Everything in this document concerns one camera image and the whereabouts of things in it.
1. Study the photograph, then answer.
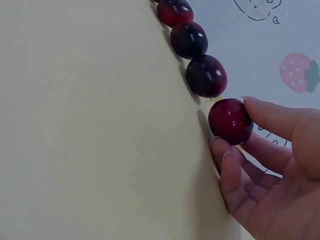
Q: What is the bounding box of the dark red plum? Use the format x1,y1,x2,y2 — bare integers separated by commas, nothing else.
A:
156,0,195,28
207,97,254,146
170,21,209,60
185,54,229,99

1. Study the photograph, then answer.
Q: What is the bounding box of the person's right hand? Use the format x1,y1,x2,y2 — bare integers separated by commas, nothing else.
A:
210,95,320,240

